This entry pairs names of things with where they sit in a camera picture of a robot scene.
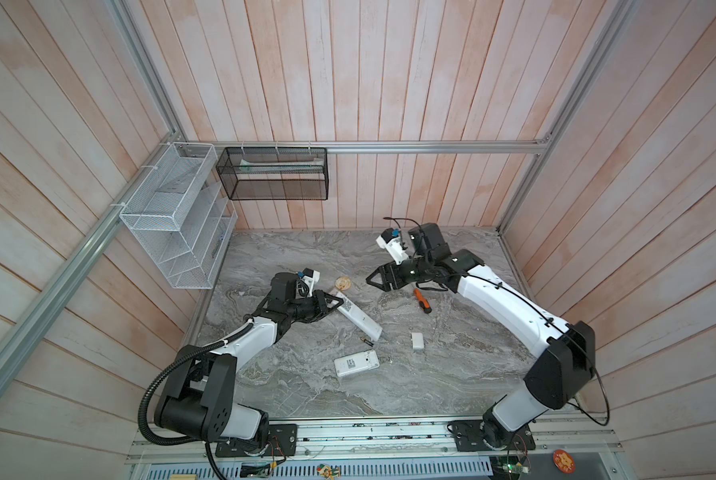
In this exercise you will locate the red round sticker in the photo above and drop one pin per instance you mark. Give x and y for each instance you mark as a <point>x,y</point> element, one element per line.
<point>564,461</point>

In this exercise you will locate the white wire mesh shelf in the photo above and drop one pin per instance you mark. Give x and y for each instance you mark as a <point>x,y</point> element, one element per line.
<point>179,217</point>

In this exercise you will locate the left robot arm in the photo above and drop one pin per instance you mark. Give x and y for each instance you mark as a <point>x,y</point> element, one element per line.
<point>192,399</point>

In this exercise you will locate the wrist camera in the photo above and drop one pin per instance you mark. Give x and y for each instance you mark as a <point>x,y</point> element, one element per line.
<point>307,280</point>
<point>391,241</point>

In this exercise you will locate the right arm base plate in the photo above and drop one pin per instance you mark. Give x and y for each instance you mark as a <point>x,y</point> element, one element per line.
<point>478,436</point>

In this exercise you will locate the white battery cover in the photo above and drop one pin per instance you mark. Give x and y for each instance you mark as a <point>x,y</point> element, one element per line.
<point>417,339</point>

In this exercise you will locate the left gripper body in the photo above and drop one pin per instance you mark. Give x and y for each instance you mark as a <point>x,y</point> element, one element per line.
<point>312,308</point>

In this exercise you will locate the orange black screwdriver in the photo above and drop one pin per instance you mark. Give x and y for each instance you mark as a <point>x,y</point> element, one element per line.
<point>422,301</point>

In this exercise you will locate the aluminium mounting rail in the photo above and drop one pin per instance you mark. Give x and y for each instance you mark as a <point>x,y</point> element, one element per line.
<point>427,436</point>

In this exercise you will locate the white TV remote control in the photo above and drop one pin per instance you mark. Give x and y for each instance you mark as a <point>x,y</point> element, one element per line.
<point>357,316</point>

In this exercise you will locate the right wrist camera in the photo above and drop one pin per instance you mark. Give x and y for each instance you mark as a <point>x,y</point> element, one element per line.
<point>391,241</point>

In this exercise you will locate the black wire mesh basket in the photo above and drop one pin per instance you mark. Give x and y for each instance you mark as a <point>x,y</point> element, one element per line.
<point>274,173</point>

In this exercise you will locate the round wooden coaster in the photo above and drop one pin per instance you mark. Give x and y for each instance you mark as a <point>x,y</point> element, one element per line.
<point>343,283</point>

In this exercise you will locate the white air conditioner remote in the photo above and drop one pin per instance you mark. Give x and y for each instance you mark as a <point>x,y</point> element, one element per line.
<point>356,363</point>

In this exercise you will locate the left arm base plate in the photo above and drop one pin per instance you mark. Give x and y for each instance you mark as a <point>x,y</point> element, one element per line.
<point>268,441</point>

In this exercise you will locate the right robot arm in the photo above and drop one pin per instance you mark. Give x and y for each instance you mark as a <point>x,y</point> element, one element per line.
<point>564,353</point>

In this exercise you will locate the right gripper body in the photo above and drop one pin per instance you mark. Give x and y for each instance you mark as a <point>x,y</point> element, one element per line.
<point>415,270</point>

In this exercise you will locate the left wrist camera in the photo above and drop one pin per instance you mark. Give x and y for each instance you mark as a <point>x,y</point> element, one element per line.
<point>307,280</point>

